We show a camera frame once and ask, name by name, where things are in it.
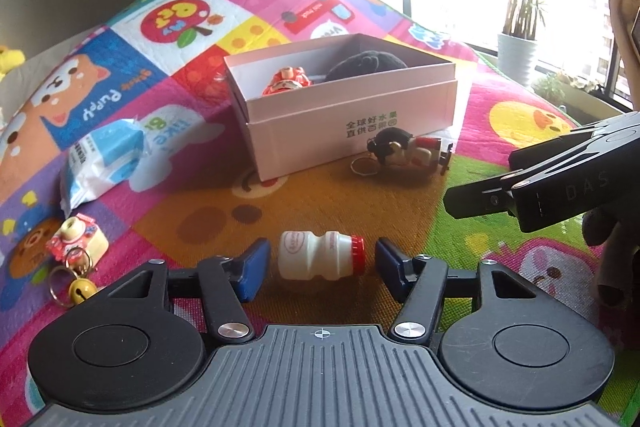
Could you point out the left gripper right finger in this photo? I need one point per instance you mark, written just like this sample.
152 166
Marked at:
418 284

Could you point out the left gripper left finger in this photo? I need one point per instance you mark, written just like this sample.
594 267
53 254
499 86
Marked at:
226 283

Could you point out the small yogurt drink bottle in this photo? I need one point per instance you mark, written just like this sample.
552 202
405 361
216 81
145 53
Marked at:
303 255

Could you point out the small cartoon figure keychain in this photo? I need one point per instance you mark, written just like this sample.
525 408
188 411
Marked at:
395 148

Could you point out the toy camera keychain with bell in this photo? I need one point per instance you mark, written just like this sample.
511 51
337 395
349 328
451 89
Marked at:
76 248

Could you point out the blue white tissue pack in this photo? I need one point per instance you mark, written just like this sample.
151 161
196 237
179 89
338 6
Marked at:
99 161

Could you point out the red hooded doll figure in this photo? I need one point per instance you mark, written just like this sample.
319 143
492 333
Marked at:
287 79

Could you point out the black plush toy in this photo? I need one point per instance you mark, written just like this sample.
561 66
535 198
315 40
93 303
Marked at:
365 63

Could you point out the gloved hand holding gripper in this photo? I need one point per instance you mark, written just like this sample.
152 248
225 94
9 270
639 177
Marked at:
615 228

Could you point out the colourful cartoon play mat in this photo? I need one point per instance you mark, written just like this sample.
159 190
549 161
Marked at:
162 62

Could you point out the white cardboard box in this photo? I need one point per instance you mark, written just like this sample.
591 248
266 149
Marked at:
296 130

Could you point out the yellow green plush toy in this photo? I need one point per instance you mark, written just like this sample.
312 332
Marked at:
10 59

